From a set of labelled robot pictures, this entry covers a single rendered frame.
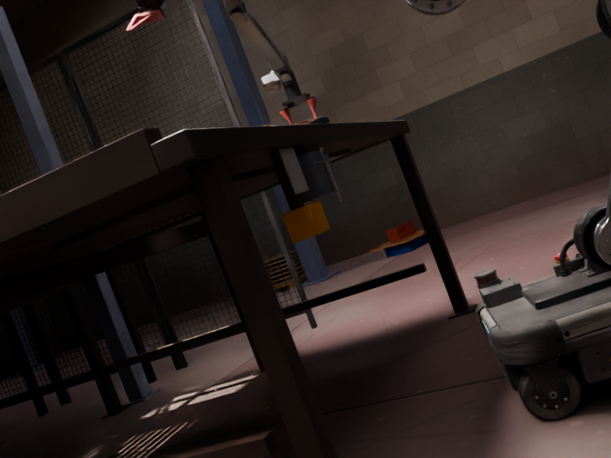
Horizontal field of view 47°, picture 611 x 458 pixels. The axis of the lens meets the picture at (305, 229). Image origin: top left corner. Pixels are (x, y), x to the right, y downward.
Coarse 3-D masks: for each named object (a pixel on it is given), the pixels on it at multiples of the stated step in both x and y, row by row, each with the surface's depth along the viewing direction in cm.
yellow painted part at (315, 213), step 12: (276, 156) 178; (276, 168) 178; (288, 180) 177; (288, 192) 178; (288, 204) 178; (300, 204) 178; (312, 204) 175; (288, 216) 176; (300, 216) 175; (312, 216) 174; (324, 216) 180; (288, 228) 176; (300, 228) 175; (312, 228) 174; (324, 228) 177; (300, 240) 176
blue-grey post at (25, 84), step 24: (0, 24) 396; (0, 48) 396; (24, 72) 401; (24, 96) 396; (24, 120) 398; (48, 144) 399; (48, 168) 398; (96, 288) 399; (96, 312) 402; (120, 312) 407; (120, 336) 400; (120, 360) 401; (144, 384) 405
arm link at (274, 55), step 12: (240, 12) 225; (240, 24) 229; (252, 24) 235; (252, 36) 240; (264, 36) 242; (264, 48) 247; (276, 48) 252; (276, 60) 253; (276, 72) 258; (288, 72) 260
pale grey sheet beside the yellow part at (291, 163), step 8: (280, 152) 175; (288, 152) 180; (288, 160) 178; (296, 160) 183; (288, 168) 176; (296, 168) 181; (288, 176) 175; (296, 176) 180; (304, 176) 184; (296, 184) 178; (304, 184) 182; (296, 192) 176
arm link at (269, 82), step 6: (282, 72) 258; (264, 78) 266; (270, 78) 265; (276, 78) 264; (282, 78) 260; (288, 78) 261; (264, 84) 265; (270, 84) 266; (276, 84) 266; (270, 90) 267; (276, 90) 268
